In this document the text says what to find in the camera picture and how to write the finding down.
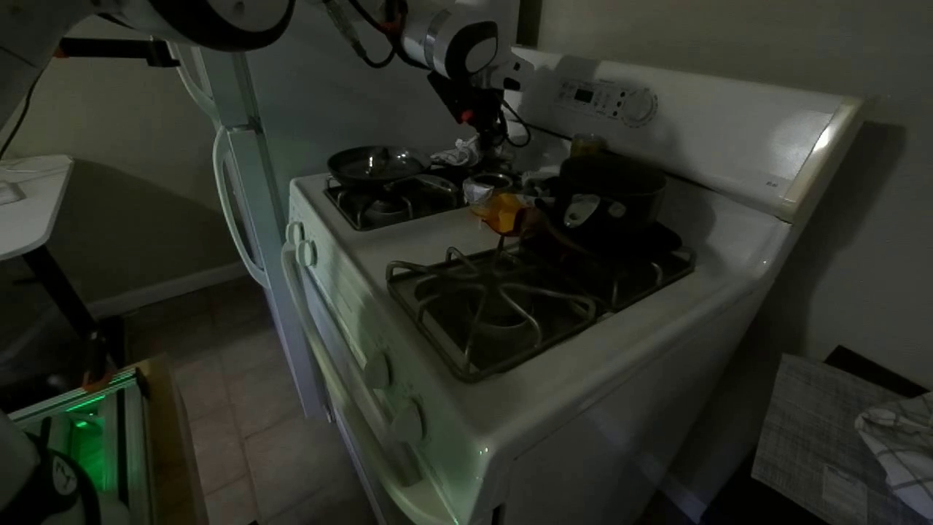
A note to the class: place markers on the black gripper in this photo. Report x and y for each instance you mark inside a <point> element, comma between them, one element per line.
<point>470,95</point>

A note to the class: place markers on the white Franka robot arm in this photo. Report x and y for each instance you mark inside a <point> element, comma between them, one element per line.
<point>446,24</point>

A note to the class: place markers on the black frying pan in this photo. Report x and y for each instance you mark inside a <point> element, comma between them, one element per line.
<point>375,165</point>

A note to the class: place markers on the small metal cup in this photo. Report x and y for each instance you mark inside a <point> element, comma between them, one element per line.
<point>484,184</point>

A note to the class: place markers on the small orange container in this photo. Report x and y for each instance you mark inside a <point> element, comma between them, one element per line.
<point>506,212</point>

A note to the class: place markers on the black burner grate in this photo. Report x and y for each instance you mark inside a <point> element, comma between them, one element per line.
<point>484,309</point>
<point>390,206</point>

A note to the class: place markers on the black cooking pot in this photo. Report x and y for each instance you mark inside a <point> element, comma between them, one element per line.
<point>621,190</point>

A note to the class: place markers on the white refrigerator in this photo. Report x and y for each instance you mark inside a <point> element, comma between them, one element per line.
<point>292,127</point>

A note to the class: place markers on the white stove knob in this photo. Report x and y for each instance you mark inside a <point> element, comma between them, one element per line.
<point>295,235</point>
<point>409,423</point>
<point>376,371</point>
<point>308,252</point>

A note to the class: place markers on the white GE gas stove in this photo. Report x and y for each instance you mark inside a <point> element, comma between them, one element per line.
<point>680,330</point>

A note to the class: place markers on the black tripod bar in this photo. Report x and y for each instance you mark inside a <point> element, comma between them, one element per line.
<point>107,48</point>

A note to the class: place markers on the gridded paper sheet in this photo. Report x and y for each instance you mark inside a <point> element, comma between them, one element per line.
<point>817,439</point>

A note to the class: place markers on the wooden board edge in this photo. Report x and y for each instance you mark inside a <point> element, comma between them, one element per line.
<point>175,446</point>

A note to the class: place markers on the white table with black leg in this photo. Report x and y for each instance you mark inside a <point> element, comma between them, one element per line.
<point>29,209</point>

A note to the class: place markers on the checked cloth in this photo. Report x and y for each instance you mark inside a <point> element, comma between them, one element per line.
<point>904,446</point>

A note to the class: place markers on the green-lit robot stand frame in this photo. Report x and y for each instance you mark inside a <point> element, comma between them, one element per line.
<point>92,446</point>

